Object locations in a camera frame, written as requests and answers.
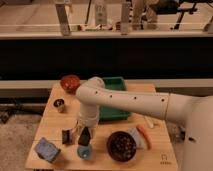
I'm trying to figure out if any grey cloth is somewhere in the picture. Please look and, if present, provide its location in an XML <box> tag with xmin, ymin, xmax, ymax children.
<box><xmin>127</xmin><ymin>127</ymin><xmax>143</xmax><ymax>149</ymax></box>

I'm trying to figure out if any small metal cup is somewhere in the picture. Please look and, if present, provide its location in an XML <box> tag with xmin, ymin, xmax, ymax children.
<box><xmin>53</xmin><ymin>99</ymin><xmax>65</xmax><ymax>113</ymax></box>

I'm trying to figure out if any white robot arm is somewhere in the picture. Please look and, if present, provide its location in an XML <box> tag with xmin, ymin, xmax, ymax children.
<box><xmin>76</xmin><ymin>77</ymin><xmax>213</xmax><ymax>171</ymax></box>

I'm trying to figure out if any dark bowl with beans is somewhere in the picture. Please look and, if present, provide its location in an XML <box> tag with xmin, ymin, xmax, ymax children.
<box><xmin>106</xmin><ymin>131</ymin><xmax>136</xmax><ymax>162</ymax></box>

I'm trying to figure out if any blue plastic cup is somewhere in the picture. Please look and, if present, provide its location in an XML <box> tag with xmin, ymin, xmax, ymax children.
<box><xmin>77</xmin><ymin>145</ymin><xmax>92</xmax><ymax>160</ymax></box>

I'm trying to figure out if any red-brown bowl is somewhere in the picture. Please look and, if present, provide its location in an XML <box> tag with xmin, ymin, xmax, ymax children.
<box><xmin>60</xmin><ymin>75</ymin><xmax>80</xmax><ymax>93</ymax></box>

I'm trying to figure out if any green plastic tray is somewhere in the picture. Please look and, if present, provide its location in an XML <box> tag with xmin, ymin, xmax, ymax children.
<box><xmin>99</xmin><ymin>76</ymin><xmax>132</xmax><ymax>122</ymax></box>

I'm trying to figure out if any blue sponge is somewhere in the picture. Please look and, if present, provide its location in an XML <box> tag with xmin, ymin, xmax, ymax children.
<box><xmin>34</xmin><ymin>137</ymin><xmax>61</xmax><ymax>163</ymax></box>

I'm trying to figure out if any orange carrot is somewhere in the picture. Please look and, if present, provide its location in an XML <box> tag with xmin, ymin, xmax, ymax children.
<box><xmin>136</xmin><ymin>124</ymin><xmax>152</xmax><ymax>150</ymax></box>

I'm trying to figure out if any black eraser block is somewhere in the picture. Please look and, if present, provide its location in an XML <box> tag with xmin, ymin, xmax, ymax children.
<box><xmin>62</xmin><ymin>130</ymin><xmax>72</xmax><ymax>144</ymax></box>

